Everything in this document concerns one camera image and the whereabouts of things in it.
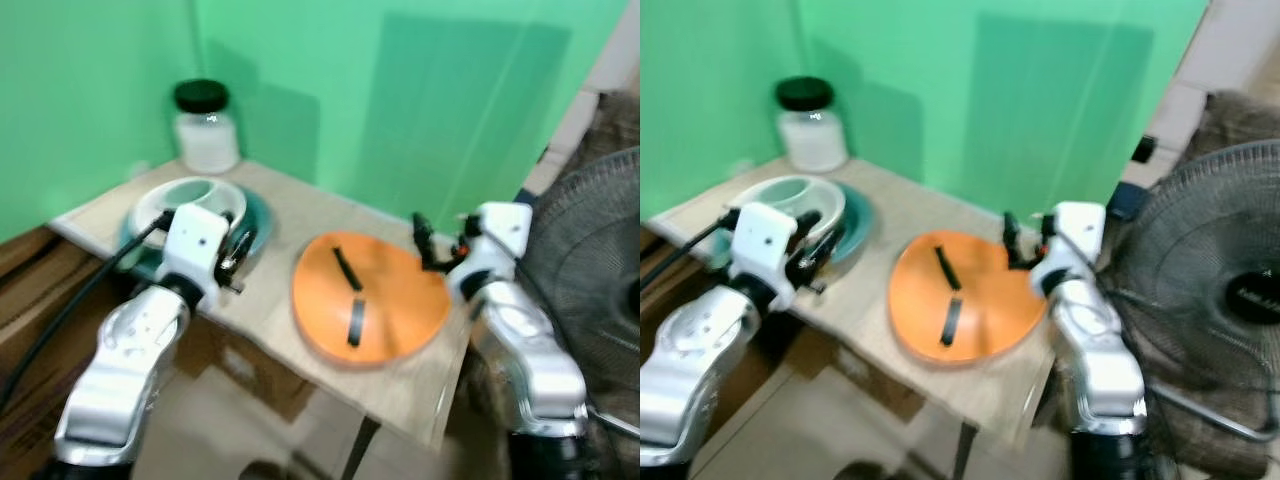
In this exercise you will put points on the teal plate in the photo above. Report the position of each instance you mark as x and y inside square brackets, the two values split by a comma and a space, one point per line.
[855, 222]
[258, 225]

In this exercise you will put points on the white bowl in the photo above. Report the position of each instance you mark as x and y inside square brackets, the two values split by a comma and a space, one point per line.
[190, 192]
[790, 190]

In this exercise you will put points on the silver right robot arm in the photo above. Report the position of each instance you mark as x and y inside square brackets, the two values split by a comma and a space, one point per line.
[1100, 360]
[530, 360]

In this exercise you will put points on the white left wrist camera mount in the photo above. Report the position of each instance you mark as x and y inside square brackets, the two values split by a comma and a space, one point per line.
[760, 240]
[195, 240]

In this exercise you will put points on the narrow black tape strip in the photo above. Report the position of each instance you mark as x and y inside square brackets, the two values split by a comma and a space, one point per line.
[347, 268]
[947, 268]

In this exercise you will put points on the wide black tape strip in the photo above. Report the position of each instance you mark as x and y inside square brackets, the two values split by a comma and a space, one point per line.
[356, 322]
[951, 322]

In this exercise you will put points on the green backdrop screen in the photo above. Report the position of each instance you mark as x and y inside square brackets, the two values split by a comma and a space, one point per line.
[950, 80]
[400, 80]

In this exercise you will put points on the black standing fan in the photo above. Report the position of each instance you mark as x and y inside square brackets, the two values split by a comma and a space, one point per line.
[590, 250]
[1200, 260]

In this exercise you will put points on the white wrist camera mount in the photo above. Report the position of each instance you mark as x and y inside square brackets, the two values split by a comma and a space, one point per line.
[1078, 235]
[195, 240]
[760, 240]
[500, 235]

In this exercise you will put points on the black table leg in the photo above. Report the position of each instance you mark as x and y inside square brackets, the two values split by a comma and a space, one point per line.
[358, 455]
[965, 455]

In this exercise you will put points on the black wall socket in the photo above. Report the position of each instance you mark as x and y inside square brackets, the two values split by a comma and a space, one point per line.
[1144, 149]

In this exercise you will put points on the brown cardboard box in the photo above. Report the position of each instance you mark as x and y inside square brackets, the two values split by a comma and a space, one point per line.
[250, 365]
[850, 360]

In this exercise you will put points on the orange round plate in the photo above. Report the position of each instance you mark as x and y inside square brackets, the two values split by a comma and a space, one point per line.
[990, 300]
[400, 300]

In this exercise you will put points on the glass jar with black lid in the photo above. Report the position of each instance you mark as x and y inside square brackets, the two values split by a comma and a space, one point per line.
[812, 135]
[207, 135]

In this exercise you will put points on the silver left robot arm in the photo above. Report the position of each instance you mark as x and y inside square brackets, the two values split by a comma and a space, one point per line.
[120, 360]
[690, 360]

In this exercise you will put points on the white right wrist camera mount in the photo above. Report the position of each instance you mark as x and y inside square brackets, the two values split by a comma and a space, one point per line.
[1078, 235]
[500, 235]

